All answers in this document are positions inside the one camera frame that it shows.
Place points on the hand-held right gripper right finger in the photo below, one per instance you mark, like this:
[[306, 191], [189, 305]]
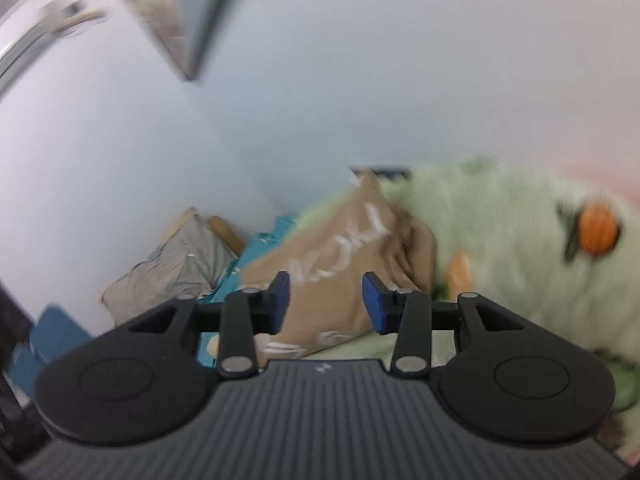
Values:
[[372, 305]]

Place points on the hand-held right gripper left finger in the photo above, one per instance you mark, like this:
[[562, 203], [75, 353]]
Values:
[[280, 305]]

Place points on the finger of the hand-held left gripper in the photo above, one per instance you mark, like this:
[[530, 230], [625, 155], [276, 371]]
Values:
[[385, 172]]

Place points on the tan t-shirt with white print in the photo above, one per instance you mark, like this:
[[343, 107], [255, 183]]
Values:
[[340, 255]]

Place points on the teal patterned bed sheet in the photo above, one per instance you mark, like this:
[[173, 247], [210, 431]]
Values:
[[260, 242]]

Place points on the tan wooden bed headboard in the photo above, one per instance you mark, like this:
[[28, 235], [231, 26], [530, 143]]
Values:
[[225, 232]]

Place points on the grey pillow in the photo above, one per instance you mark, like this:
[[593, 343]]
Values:
[[170, 270]]

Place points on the pale green fleece blanket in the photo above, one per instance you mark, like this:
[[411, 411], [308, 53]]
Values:
[[500, 240]]

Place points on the blue covered dining chair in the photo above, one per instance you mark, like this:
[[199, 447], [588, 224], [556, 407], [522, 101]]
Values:
[[25, 375], [60, 330]]

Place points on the dark metal door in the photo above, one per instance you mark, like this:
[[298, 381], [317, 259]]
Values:
[[12, 410]]

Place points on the framed leaf wall picture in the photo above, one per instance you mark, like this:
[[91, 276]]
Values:
[[165, 10]]

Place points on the white wall air conditioner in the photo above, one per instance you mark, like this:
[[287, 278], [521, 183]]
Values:
[[30, 40]]

